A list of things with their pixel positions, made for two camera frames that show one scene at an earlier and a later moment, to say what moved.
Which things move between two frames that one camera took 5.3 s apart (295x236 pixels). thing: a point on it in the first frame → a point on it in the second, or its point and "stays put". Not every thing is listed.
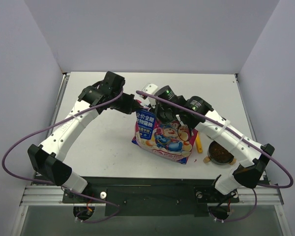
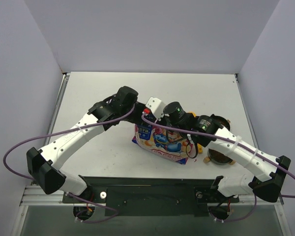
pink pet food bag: [172, 140] stays put
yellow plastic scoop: [198, 143] stays put
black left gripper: [133, 105] → [139, 117]
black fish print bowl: [219, 155] stays put
